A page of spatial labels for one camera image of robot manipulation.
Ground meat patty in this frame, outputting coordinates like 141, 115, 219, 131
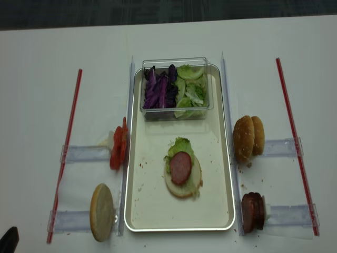
170, 151, 192, 186

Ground lettuce leaf on bun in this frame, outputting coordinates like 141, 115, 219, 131
164, 137, 194, 172

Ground green lettuce in box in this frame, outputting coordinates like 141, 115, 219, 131
174, 64, 209, 119

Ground red tomato slices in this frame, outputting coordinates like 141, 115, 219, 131
110, 117, 128, 170

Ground white pusher block at tomato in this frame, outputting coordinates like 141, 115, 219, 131
106, 131, 114, 152

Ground stacked meat patties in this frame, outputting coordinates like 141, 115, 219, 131
241, 192, 266, 233

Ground white pusher block at patties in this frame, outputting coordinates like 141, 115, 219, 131
262, 196, 271, 223

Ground purple cabbage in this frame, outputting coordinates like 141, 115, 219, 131
143, 64, 179, 109

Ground clear plastic salad box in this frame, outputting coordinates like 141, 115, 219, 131
140, 57, 213, 121

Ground metal tray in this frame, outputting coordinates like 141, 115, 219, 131
124, 65, 235, 232

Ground bottom bun on tray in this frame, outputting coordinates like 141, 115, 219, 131
164, 156, 203, 199

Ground right sesame bun front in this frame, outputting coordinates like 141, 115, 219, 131
233, 115, 255, 163

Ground right bun behind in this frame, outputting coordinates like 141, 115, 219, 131
251, 116, 265, 156

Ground left red rod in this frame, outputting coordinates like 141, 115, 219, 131
46, 69, 83, 245

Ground red rod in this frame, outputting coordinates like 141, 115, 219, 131
46, 69, 83, 245
275, 57, 320, 237

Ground left upright bun half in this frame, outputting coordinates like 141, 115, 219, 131
90, 183, 114, 242

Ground right red rod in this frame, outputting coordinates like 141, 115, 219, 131
275, 57, 320, 237

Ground black object bottom left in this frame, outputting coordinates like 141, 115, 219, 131
0, 226, 19, 253

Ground right long clear rail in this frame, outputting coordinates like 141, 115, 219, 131
221, 52, 244, 236

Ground clear rail near tomato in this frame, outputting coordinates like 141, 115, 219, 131
60, 145, 111, 164

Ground clear rail near right buns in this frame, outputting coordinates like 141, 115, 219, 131
262, 138, 303, 157

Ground clear rail near left bun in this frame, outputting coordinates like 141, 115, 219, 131
47, 210, 91, 233

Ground clear rail near patties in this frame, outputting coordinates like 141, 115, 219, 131
265, 204, 319, 227

